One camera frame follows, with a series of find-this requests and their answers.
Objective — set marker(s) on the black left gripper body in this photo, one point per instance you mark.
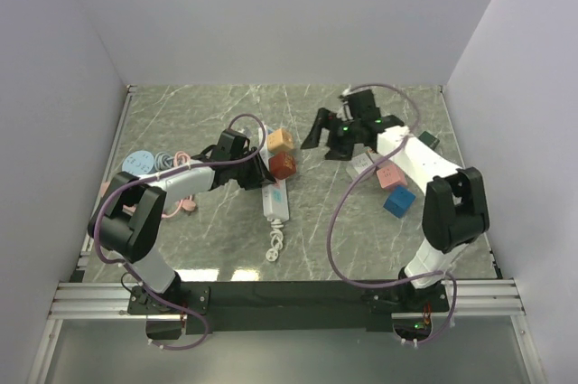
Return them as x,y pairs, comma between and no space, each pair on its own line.
246,153

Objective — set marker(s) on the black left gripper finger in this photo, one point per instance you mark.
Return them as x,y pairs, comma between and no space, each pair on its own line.
265,177
250,176

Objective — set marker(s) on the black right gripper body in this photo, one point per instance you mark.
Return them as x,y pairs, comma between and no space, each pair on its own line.
345,134

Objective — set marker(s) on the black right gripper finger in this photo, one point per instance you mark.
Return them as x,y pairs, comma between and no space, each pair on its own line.
339,153
323,120

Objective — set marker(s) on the brown cube plug adapter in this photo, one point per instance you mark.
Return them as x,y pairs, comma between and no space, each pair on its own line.
282,165

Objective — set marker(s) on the plain white cube adapter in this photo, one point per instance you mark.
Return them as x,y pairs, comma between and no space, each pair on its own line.
354,171

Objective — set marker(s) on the tan cube plug adapter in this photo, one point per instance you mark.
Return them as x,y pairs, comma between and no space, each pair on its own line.
279,141

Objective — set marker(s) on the pink cube plug adapter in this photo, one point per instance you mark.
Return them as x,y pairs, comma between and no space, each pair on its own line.
390,176

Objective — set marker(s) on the dark green cube adapter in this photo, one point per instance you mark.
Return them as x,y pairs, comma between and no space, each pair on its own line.
429,140

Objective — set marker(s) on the blue cube plug adapter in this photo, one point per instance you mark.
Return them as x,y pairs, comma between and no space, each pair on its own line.
399,201

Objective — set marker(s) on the light blue round socket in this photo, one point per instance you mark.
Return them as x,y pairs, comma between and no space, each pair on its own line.
139,163

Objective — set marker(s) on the pink power strip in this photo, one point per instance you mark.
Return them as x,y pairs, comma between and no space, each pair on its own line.
103,188

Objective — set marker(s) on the white power strip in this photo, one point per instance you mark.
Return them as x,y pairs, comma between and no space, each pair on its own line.
274,196

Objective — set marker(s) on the white patterned cube adapter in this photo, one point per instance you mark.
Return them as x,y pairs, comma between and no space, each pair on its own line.
362,160

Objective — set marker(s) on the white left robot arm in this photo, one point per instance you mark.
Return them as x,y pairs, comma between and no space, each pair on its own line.
127,221

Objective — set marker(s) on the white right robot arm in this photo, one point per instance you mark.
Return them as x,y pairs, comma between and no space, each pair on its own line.
455,205

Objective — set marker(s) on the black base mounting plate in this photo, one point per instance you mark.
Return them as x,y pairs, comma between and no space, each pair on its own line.
305,305

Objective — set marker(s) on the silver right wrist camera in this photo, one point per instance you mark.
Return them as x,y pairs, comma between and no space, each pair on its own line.
344,112

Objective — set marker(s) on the aluminium front rail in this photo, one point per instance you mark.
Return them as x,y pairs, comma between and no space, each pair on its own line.
108,301

